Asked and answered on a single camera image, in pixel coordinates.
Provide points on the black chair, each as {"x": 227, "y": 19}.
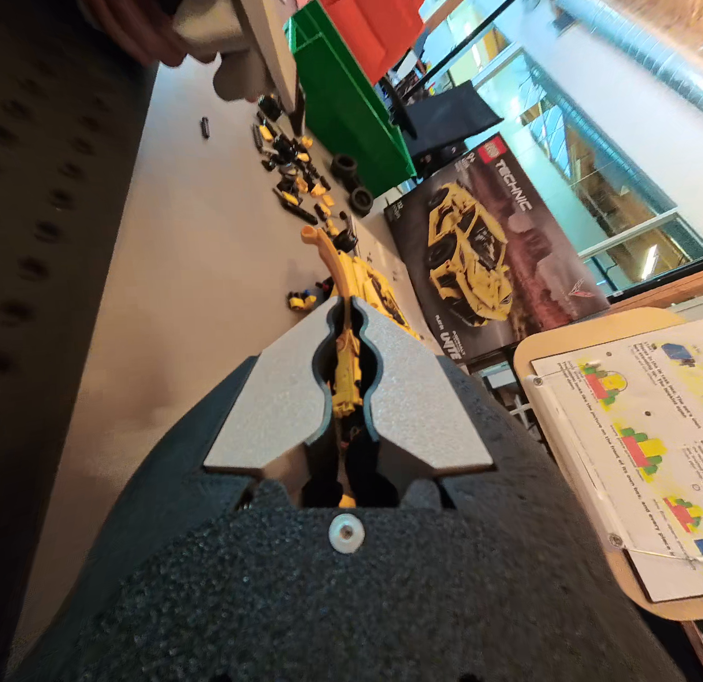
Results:
{"x": 445, "y": 121}

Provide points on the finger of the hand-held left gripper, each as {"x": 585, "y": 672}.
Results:
{"x": 269, "y": 39}

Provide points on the silver ventilation duct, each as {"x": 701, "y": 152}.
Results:
{"x": 631, "y": 39}

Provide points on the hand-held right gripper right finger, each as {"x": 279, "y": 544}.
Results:
{"x": 423, "y": 407}

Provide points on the toy car picture box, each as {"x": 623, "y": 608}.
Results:
{"x": 538, "y": 264}

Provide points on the wooden beam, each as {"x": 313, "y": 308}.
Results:
{"x": 659, "y": 293}

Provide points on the pile of black yellow bricks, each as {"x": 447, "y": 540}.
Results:
{"x": 291, "y": 160}

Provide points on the white instruction booklet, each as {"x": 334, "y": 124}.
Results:
{"x": 395, "y": 242}

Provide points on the yellow brick panel assembly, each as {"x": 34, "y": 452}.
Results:
{"x": 346, "y": 374}

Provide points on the green plastic bin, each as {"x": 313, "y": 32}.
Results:
{"x": 340, "y": 99}

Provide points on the red plastic bin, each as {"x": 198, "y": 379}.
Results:
{"x": 373, "y": 22}

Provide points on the black toy tyre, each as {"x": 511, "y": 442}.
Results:
{"x": 362, "y": 201}
{"x": 344, "y": 166}
{"x": 355, "y": 184}
{"x": 345, "y": 241}

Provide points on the small yellow black brick piece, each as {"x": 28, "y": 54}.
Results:
{"x": 301, "y": 301}

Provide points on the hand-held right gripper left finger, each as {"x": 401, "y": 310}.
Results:
{"x": 274, "y": 407}

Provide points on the single black brick pin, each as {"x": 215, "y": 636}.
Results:
{"x": 205, "y": 127}

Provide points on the dark perforated panel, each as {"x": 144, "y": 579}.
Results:
{"x": 44, "y": 198}

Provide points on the person's left hand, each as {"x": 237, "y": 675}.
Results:
{"x": 126, "y": 17}

